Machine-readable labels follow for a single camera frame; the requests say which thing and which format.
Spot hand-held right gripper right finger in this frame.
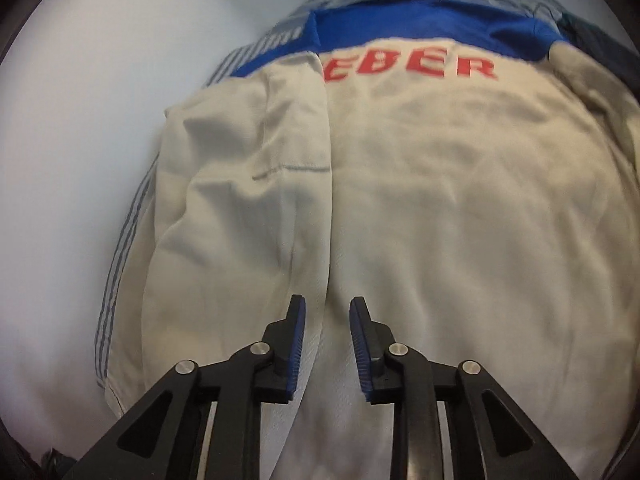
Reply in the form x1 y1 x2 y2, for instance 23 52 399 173
349 296 581 480

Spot beige trousers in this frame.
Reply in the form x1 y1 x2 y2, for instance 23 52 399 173
142 0 640 480

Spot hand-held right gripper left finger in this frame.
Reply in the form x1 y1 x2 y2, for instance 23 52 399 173
62 294 307 480

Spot blue white striped bed blanket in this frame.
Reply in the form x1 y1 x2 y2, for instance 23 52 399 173
94 0 576 418

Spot dark blue cloth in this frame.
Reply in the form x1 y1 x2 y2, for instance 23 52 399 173
555 10 631 91

